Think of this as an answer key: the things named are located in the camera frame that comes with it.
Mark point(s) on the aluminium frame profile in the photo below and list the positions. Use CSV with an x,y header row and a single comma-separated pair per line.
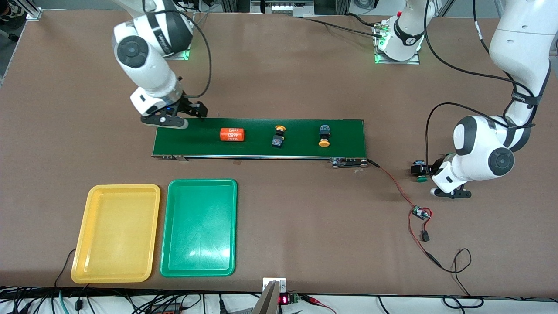
x,y
32,13

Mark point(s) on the yellow push button switch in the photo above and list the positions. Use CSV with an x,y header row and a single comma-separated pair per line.
x,y
324,131
278,140

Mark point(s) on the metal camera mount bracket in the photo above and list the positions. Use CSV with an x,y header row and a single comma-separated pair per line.
x,y
272,301

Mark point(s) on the small green circuit board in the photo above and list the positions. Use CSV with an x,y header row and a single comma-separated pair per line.
x,y
420,212

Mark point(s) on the orange cylinder with white print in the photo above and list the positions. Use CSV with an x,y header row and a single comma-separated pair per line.
x,y
232,134

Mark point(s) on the yellow plastic tray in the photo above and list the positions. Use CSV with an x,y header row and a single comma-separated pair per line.
x,y
115,235

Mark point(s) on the green conveyor belt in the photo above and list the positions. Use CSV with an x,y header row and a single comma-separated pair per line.
x,y
301,139

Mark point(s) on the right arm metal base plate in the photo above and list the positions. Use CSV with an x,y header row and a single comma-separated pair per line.
x,y
186,56

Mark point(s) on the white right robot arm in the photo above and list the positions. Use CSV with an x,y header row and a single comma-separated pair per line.
x,y
144,65

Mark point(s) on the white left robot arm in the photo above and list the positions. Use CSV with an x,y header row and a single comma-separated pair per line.
x,y
479,148

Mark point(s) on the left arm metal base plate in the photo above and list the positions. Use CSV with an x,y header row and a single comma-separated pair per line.
x,y
414,61

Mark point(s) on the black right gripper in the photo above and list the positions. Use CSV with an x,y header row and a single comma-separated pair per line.
x,y
187,107

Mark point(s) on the white light module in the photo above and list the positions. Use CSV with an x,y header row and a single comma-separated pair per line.
x,y
281,6

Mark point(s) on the green plastic tray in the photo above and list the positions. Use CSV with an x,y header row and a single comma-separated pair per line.
x,y
198,229

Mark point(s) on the red digit display module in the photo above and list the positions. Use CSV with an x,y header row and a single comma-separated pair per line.
x,y
284,299

